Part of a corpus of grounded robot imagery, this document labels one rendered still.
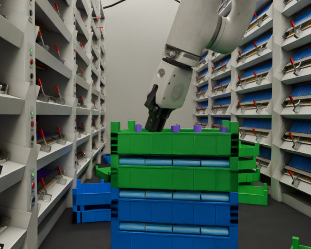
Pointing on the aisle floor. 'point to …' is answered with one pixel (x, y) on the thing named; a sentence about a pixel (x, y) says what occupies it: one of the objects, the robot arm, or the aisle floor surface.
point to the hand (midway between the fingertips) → (155, 123)
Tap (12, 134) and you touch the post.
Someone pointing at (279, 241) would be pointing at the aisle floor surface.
